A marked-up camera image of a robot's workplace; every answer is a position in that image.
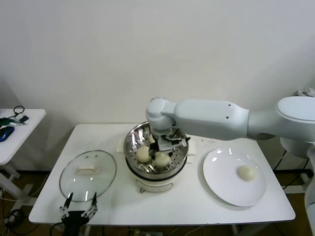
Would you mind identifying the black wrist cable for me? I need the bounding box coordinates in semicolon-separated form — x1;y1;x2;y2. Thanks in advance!
50;222;66;236
169;127;191;143

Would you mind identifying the green handled tool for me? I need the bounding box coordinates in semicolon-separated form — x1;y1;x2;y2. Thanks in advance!
0;117;27;126

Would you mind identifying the white electric cooker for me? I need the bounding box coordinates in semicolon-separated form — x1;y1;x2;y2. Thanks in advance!
125;154;195;194

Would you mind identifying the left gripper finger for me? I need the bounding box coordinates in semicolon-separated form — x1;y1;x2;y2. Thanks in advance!
82;191;99;218
60;192;74;219

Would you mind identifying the black power cable with adapter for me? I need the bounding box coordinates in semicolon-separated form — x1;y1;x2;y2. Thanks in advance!
273;148;308;190

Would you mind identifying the white side table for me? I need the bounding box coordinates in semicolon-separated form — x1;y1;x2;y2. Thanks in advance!
0;109;47;207

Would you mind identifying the glass lid with white handle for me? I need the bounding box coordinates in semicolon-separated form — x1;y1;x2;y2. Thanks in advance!
59;149;117;203

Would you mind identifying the grey crumpled item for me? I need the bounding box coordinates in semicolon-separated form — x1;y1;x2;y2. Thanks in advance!
296;87;315;98

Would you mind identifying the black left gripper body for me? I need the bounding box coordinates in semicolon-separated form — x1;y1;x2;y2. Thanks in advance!
61;210;90;236

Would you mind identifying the blue computer mouse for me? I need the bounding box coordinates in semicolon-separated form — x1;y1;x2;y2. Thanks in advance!
0;126;15;143

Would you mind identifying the white round plate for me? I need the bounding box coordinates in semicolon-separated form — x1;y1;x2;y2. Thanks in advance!
202;147;267;207

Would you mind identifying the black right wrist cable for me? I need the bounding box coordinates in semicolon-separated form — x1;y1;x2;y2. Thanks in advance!
169;127;191;143

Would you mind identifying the stainless steel steamer basket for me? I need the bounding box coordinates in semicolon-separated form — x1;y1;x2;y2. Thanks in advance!
115;121;197;178

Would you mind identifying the black floor cable bundle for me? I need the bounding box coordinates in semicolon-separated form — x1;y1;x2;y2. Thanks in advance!
3;208;35;234

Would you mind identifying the white power strip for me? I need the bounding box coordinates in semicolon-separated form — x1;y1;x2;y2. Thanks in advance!
132;230;164;236

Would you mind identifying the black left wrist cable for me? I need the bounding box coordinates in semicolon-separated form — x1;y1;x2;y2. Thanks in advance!
50;222;66;236

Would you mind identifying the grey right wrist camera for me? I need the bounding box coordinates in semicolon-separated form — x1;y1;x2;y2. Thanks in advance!
158;137;189;151

